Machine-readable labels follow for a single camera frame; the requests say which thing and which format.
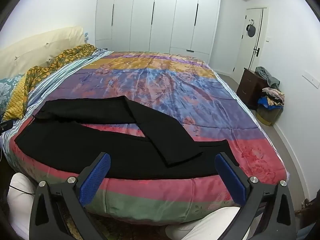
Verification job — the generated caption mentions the teal patterned pillow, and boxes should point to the teal patterned pillow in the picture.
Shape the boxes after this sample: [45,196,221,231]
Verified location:
[0,74,25,115]

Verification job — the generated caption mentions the pile of mixed clothes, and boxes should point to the pile of mixed clothes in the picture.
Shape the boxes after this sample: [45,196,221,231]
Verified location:
[257,87,285,111]

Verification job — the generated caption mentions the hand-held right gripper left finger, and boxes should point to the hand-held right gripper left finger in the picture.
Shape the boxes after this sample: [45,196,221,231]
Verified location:
[29,152,111,240]

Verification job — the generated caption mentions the white door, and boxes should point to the white door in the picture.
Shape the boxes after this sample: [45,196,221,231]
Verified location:
[232,7,269,77]

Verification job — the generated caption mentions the white wardrobe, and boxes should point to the white wardrobe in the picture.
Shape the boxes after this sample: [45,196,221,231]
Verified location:
[95,0,223,55]

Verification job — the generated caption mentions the mustard floral cloth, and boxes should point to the mustard floral cloth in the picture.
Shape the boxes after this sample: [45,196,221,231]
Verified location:
[5,44,97,120]

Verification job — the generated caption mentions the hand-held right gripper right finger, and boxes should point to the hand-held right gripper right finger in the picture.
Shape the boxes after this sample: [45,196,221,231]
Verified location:
[215,152,297,240]

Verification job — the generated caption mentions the cream headboard pillow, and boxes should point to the cream headboard pillow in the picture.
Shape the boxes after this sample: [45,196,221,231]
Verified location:
[0,26,84,80]

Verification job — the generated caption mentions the light blue striped sheet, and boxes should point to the light blue striped sheet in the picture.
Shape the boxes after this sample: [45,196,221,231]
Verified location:
[0,49,114,140]

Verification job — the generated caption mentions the white wall switch plate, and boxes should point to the white wall switch plate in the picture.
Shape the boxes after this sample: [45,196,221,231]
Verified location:
[301,75,320,89]

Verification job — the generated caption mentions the gold laundry basket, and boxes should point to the gold laundry basket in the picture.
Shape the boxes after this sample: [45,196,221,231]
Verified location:
[255,105,281,127]

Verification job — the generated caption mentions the black round door hanger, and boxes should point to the black round door hanger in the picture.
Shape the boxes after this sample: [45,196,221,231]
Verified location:
[246,21,257,38]

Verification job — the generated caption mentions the person's white trouser leg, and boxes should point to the person's white trouser leg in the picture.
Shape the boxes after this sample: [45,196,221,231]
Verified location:
[165,206,250,240]
[6,172,35,240]

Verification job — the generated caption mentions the black cable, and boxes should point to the black cable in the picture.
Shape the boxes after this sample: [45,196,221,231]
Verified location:
[9,185,35,195]

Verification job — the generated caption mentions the dark brown nightstand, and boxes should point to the dark brown nightstand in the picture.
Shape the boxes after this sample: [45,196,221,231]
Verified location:
[236,67,268,110]

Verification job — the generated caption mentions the colourful striped floral quilt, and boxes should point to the colourful striped floral quilt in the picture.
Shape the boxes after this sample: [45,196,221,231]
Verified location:
[7,51,290,227]

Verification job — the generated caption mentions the black pants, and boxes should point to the black pants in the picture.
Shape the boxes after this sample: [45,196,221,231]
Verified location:
[14,95,240,181]

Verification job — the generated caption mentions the grey cloth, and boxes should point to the grey cloth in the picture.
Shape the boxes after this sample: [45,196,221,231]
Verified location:
[255,66,280,88]

